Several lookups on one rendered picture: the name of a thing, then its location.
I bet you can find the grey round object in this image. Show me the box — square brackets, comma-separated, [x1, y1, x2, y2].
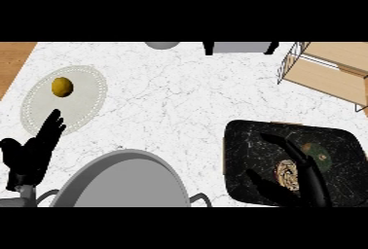
[142, 42, 182, 51]

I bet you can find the pale oval placemat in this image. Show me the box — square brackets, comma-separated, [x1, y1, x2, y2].
[19, 64, 110, 137]

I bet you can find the cupcake with pale frosting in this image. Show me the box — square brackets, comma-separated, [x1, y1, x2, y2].
[274, 159, 302, 193]

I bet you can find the black marble tray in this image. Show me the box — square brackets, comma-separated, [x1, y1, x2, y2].
[222, 119, 368, 208]

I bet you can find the grey appliance with black legs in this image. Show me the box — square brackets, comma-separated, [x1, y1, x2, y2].
[201, 42, 281, 56]

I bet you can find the yellow lemon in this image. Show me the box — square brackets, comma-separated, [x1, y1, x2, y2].
[50, 76, 76, 98]

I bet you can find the green avocado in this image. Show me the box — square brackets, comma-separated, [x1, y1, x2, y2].
[300, 142, 336, 173]

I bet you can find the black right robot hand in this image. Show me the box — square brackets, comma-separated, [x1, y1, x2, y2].
[244, 132, 334, 208]

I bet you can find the large grey pot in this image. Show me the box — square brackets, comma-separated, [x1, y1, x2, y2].
[36, 148, 215, 208]

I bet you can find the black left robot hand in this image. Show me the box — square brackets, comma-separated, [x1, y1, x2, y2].
[0, 108, 68, 193]

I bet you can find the wooden tiered wire shelf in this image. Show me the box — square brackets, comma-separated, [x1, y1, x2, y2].
[277, 42, 368, 119]

